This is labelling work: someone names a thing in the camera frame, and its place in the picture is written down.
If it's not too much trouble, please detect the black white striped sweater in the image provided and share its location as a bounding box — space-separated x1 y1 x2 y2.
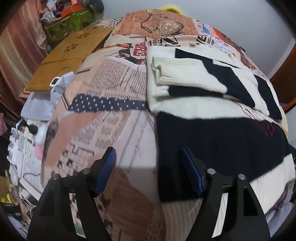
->
147 45 295 240

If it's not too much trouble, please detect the pink white plush toy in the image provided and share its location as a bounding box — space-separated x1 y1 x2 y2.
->
34 122 49 161

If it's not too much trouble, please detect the white paper bag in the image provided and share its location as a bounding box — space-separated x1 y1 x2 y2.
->
21 71 74 121

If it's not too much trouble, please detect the printed newspaper pattern bedspread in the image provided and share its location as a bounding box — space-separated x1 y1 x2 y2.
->
42 9 274 240

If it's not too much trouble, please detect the small white digital clock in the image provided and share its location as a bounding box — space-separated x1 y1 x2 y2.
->
49 76 61 88

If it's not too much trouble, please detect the wooden lap desk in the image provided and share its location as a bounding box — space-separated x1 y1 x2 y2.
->
25 27 113 92

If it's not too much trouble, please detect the striped red brown curtain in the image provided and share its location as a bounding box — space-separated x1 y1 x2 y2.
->
1 1 47 117

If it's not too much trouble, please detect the green fabric storage box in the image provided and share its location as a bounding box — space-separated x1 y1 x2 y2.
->
44 8 94 44

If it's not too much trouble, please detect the orange box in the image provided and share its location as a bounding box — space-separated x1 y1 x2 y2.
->
61 4 84 18

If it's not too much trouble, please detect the grey plush toy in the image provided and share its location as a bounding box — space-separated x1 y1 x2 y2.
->
85 0 104 13

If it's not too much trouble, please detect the yellow curved headrest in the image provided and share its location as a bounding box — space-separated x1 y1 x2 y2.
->
160 5 184 16

